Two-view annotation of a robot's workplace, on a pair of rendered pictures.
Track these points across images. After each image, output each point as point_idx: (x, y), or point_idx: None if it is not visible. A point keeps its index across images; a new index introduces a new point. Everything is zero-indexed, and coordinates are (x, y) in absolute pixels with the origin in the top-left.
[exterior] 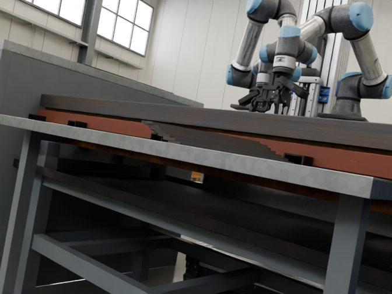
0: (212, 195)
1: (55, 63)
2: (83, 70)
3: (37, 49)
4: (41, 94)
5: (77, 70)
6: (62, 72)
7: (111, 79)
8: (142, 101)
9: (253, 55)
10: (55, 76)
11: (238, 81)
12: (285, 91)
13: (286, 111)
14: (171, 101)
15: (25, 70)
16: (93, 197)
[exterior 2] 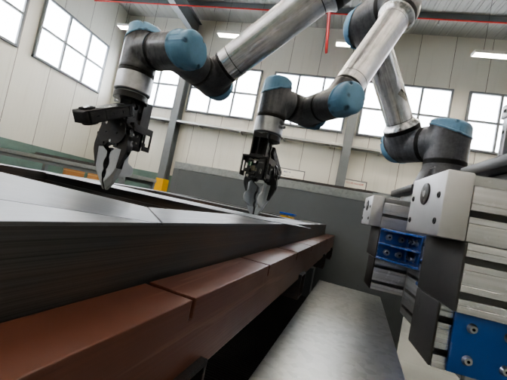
0: (268, 320)
1: (208, 173)
2: (231, 175)
3: (195, 164)
4: (197, 197)
5: (227, 176)
6: (213, 179)
7: (260, 180)
8: (302, 200)
9: (403, 103)
10: (208, 182)
11: (395, 152)
12: (109, 125)
13: (118, 156)
14: (349, 199)
15: (187, 180)
16: None
